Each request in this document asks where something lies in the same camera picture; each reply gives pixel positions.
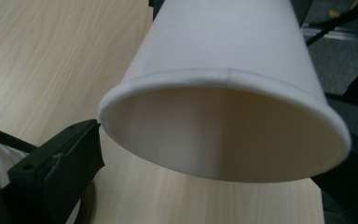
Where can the yellow floor tape strip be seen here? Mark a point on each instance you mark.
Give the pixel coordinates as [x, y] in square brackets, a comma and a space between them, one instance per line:
[334, 13]

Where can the single white paper cup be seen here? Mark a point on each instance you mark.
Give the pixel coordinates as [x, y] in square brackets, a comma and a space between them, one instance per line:
[223, 93]

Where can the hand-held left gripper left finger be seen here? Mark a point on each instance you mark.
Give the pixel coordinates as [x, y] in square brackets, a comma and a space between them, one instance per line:
[59, 168]

